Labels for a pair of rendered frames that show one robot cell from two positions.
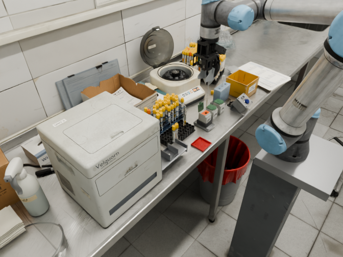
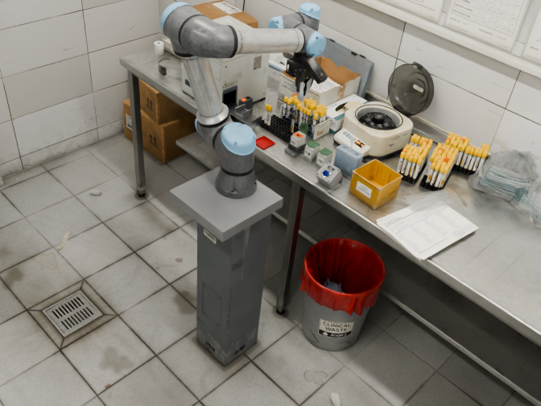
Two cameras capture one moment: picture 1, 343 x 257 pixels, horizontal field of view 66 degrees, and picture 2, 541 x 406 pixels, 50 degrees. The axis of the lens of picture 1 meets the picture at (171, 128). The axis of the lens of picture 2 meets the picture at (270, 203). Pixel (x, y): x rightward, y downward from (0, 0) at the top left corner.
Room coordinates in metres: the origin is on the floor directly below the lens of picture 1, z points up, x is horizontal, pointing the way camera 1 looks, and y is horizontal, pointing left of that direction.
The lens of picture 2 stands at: (0.92, -2.14, 2.23)
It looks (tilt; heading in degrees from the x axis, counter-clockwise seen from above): 40 degrees down; 90
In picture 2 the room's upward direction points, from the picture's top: 6 degrees clockwise
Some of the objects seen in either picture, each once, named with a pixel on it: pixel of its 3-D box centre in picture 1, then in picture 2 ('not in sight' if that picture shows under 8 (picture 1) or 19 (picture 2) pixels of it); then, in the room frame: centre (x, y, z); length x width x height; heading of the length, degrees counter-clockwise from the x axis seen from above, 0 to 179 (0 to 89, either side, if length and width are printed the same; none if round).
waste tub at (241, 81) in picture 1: (241, 84); (374, 184); (1.30, -0.40, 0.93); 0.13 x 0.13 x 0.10; 45
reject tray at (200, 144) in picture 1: (201, 144); (263, 142); (0.87, -0.13, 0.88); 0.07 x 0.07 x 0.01; 48
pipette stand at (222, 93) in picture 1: (221, 94); (348, 161); (1.21, -0.27, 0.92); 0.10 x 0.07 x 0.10; 140
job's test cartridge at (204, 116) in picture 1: (204, 118); (298, 141); (1.01, -0.16, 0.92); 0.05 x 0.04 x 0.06; 47
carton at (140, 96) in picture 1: (120, 104); (319, 88); (1.09, 0.25, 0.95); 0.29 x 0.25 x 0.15; 48
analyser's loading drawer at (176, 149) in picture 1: (165, 156); (240, 110); (0.75, 0.03, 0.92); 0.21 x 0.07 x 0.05; 138
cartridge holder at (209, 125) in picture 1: (204, 122); (297, 147); (1.01, -0.16, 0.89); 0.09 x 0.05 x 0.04; 47
